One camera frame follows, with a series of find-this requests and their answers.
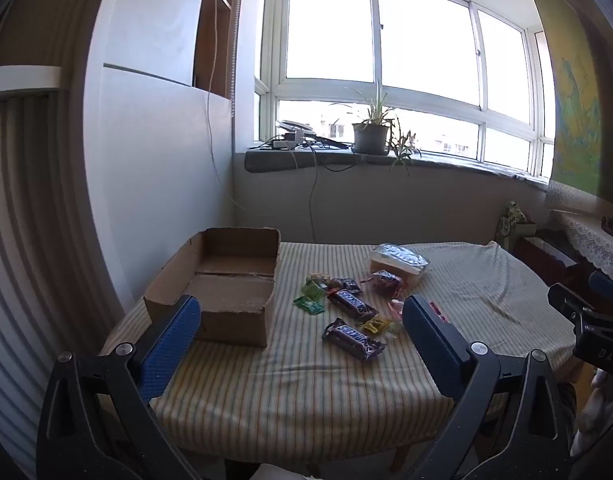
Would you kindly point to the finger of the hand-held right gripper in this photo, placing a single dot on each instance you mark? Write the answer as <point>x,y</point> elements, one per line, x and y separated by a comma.
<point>568,301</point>
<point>608,286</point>

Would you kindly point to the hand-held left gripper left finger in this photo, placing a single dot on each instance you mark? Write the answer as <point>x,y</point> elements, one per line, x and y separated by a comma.
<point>169,347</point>

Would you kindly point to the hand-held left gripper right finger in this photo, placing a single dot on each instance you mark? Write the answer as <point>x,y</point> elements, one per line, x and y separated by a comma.
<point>431,342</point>

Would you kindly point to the pink candy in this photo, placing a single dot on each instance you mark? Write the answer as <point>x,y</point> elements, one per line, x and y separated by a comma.
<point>396,306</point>

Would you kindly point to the clear bag of dark candy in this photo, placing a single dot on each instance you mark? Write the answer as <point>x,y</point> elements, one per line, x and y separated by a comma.
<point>385,283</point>

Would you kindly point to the brown chocolate bar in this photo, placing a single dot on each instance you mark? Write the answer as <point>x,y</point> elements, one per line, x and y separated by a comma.
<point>354,339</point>
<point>351,305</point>

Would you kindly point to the cardboard box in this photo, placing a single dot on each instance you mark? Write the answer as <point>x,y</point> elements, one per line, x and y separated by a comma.
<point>221,285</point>

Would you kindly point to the small dark chocolate packet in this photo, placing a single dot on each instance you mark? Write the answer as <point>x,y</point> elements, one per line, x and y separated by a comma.
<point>347,285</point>

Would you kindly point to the dark green candy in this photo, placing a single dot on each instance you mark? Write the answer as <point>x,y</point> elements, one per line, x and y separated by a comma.
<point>309,305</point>

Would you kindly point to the light green candy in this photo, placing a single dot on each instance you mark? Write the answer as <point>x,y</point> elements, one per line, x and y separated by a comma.
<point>311,288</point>

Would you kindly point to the person's right hand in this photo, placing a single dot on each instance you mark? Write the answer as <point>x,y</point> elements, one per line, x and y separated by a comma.
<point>606,410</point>

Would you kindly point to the dark wooden cabinet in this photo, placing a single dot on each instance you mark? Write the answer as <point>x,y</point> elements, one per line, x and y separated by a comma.
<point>551,257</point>

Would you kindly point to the white lace cloth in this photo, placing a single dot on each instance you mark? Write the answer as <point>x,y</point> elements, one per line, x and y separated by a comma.
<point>591,240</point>

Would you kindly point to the silver and clear food packet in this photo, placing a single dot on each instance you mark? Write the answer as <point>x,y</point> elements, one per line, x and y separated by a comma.
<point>399,259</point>

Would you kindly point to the pale yellow wrapped candy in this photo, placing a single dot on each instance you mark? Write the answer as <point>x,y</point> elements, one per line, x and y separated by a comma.
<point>319,277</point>

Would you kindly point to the striped tablecloth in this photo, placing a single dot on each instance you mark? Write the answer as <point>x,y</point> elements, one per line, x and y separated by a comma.
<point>306,400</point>

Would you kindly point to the white ribbed shutter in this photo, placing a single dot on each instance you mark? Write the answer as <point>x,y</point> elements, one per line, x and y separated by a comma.
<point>41,240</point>

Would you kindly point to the white cabinet panel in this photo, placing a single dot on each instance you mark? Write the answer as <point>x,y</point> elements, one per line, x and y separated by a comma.
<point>156,170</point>

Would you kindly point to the grey window sill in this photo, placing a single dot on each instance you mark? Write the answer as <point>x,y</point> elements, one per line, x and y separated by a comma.
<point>386,162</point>

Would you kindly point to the small trailing plant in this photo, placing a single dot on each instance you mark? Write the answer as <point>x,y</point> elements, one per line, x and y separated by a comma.
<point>404,147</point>

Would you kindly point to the potted spider plant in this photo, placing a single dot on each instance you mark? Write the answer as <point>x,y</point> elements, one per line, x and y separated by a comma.
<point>371,132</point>

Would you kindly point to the black flat device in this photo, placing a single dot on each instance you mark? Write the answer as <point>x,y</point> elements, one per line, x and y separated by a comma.
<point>330,142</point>

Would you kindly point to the white power strip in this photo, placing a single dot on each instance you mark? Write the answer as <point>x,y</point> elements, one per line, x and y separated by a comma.
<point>289,140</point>

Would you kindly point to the white framed window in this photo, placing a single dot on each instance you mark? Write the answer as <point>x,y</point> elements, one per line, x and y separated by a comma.
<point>386,60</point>

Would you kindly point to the wall map poster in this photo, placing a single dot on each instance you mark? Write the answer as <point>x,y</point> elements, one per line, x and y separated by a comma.
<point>578,100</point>

